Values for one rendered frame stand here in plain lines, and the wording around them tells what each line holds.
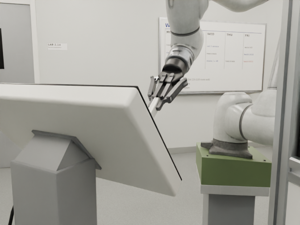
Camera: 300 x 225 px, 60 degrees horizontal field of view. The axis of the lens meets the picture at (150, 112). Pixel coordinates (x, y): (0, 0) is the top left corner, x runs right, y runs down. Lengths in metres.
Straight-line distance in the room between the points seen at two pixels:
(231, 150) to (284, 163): 0.73
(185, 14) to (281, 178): 0.57
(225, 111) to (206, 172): 0.27
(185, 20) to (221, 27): 3.46
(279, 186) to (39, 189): 0.47
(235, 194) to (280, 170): 0.71
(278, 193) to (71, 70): 3.43
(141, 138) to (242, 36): 4.10
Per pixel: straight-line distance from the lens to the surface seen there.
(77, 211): 0.65
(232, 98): 1.17
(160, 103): 0.76
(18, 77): 3.78
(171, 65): 0.85
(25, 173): 0.65
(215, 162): 1.13
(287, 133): 0.46
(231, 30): 4.40
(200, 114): 4.19
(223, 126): 1.17
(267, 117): 1.06
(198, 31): 0.93
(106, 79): 3.75
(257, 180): 1.19
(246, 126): 1.10
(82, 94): 0.49
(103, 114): 0.46
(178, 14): 0.87
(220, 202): 1.24
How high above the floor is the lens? 1.21
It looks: 8 degrees down
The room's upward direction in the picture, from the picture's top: straight up
